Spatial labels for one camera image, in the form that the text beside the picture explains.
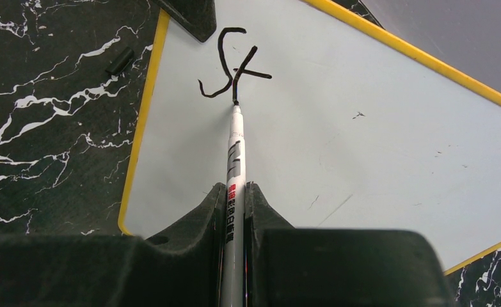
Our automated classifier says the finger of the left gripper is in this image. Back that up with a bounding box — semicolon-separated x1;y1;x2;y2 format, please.
154;0;217;43

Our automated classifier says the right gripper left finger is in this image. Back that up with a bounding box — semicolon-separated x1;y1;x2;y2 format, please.
0;183;226;306

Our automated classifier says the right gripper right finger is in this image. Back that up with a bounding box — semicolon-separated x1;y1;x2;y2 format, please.
244;183;454;306

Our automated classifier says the white black whiteboard marker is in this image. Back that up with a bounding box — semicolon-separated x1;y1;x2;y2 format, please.
219;102;246;306

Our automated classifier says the black marker cap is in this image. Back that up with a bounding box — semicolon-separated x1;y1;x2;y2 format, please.
104;47;134;76

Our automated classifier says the yellow framed whiteboard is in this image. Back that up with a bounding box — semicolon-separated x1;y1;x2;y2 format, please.
118;1;501;272

